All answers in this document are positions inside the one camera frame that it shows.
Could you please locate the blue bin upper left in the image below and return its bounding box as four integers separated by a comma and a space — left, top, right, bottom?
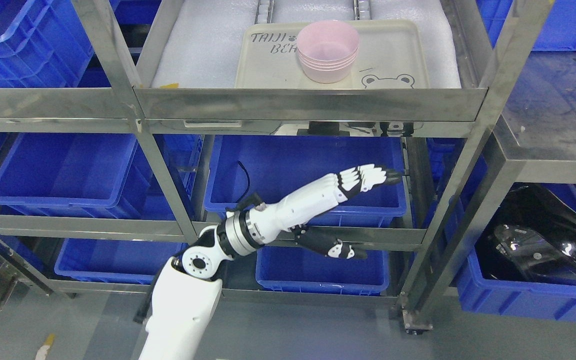
0, 0, 94, 88

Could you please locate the blue bin right with helmet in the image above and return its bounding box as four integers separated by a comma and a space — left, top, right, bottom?
456, 184, 576, 322

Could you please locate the stack of pink bowls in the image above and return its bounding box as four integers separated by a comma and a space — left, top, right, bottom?
295, 20, 361, 84

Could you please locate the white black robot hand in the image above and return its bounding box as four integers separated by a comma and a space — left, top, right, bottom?
249, 163, 402, 260

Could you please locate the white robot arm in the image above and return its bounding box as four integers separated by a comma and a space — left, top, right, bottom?
139, 204, 291, 360

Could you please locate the blue bin middle shelf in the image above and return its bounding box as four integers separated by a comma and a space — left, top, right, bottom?
203, 135, 408, 228

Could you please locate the black helmet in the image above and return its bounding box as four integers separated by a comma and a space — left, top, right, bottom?
475, 183, 576, 286

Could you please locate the blue bin left shelf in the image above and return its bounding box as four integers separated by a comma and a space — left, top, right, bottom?
0, 132, 175, 221

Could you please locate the blue bin bottom middle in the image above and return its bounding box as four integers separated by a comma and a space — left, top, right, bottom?
255, 246, 390, 296

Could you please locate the steel shelf rack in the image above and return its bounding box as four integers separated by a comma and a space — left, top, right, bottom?
0, 0, 554, 334

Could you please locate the blue bin shelf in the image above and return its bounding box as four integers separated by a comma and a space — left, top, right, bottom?
0, 132, 175, 221
203, 135, 408, 228

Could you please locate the beige bear tray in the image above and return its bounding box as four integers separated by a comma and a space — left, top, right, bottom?
235, 19, 430, 90

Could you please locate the blue bin bottom left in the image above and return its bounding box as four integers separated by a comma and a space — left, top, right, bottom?
54, 238, 188, 285

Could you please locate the white foam sheet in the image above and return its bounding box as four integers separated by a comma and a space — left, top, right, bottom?
151, 0, 462, 89

